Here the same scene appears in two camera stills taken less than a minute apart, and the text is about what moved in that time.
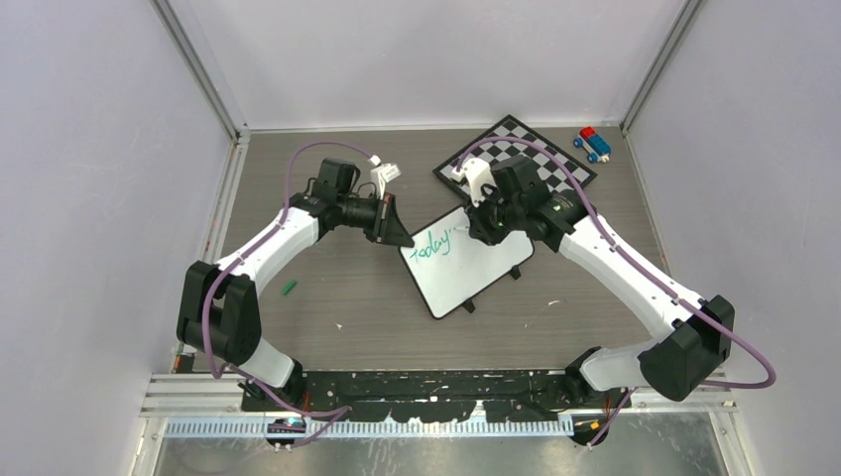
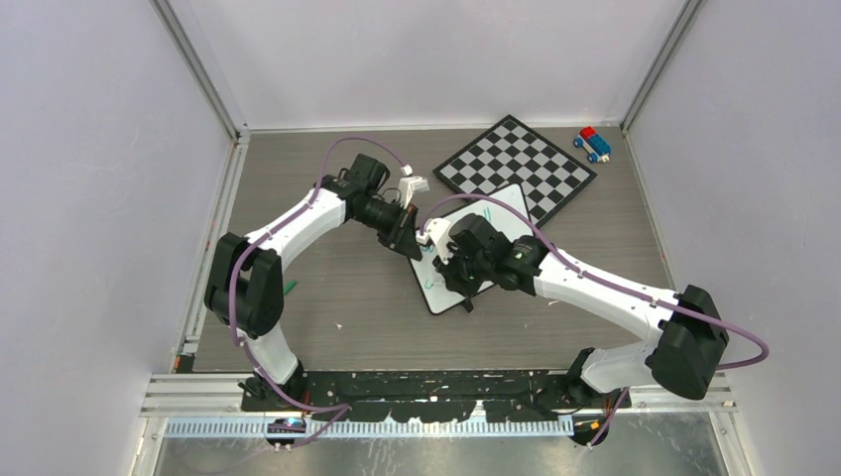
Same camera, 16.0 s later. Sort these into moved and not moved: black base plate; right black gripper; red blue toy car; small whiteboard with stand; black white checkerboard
Moved: right black gripper; small whiteboard with stand
Not moved: red blue toy car; black base plate; black white checkerboard
